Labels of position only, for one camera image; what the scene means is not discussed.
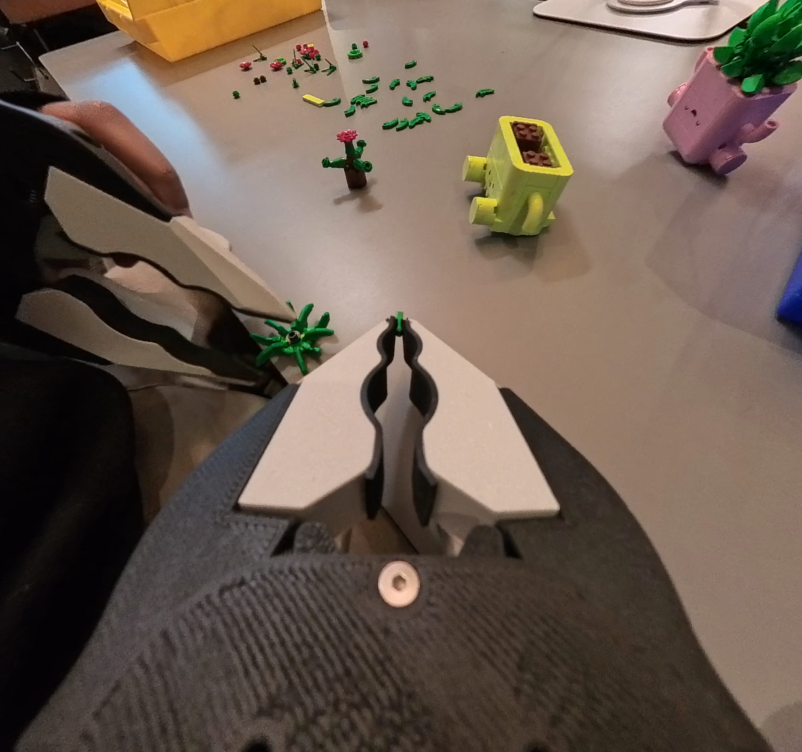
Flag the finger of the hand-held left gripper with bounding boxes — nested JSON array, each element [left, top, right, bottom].
[[45, 165, 297, 322], [15, 276, 279, 399]]

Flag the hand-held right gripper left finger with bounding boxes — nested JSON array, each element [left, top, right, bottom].
[[238, 320, 401, 539]]

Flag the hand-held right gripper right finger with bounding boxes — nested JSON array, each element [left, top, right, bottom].
[[401, 320, 560, 539]]

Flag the green spiky toy brick plant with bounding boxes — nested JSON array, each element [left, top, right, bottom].
[[251, 302, 334, 371]]

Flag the toy brick flowering cactus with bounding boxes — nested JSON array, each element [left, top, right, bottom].
[[321, 128, 373, 190]]

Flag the person's left hand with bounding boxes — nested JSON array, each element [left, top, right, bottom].
[[41, 99, 194, 220]]

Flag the person's tan trousers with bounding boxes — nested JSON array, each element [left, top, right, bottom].
[[125, 382, 302, 515]]

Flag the person's black top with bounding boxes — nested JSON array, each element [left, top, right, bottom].
[[0, 326, 145, 671]]

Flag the scattered red toy flower pieces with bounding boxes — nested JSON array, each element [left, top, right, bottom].
[[232, 41, 371, 101]]

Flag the yellow storage bin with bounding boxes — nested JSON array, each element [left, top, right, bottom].
[[76, 0, 323, 64]]

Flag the lime green toy brick planter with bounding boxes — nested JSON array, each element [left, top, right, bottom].
[[464, 115, 574, 236]]

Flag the scattered green toy leaves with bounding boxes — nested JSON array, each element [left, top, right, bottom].
[[343, 59, 496, 132]]

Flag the blue storage bin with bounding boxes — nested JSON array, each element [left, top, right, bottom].
[[776, 263, 802, 327]]

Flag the pink toy brick planter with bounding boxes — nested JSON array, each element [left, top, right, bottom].
[[663, 0, 802, 176]]

